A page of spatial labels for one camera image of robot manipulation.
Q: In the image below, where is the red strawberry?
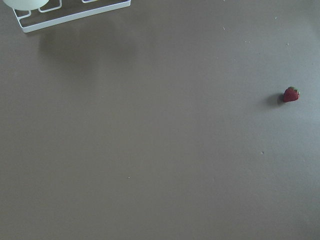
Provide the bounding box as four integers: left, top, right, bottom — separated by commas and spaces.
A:
282, 86, 300, 103

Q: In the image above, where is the white wire cup rack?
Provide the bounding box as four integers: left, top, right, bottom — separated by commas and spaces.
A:
13, 0, 131, 33

